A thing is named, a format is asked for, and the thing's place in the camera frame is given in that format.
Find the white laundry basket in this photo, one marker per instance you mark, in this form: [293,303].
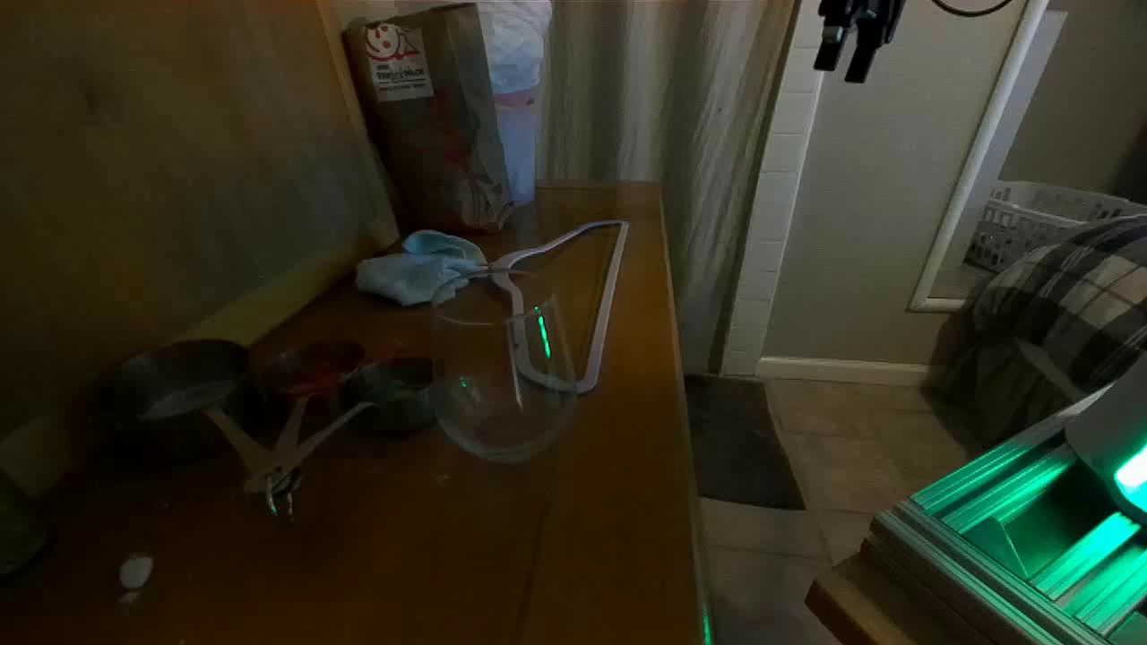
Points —
[1025,215]

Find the small items on dresser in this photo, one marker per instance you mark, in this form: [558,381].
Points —
[502,416]

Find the light blue cloth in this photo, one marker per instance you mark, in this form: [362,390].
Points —
[415,275]

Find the white plastic clothes hanger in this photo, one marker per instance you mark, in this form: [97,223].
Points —
[607,297]

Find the plaid bed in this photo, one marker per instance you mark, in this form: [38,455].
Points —
[1062,297]

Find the red-lined measuring cup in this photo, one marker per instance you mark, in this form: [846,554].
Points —
[314,363]

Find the small white lump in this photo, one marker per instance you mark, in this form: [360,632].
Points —
[139,571]

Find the wooden dresser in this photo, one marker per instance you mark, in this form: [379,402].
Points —
[478,561]

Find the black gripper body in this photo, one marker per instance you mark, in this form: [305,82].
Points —
[860,11]

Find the brown paper bag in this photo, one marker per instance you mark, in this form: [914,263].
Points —
[433,131]

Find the green-lined measuring cup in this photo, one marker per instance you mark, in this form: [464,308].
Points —
[398,394]

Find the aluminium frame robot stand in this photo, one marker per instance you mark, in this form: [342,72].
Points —
[1016,539]

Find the white baseboard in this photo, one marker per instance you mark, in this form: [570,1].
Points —
[835,369]

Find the white door frame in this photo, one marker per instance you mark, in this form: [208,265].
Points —
[992,131]

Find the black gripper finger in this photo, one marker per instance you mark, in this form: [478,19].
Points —
[829,43]
[860,55]

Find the dark floor mat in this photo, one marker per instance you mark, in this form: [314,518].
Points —
[736,442]

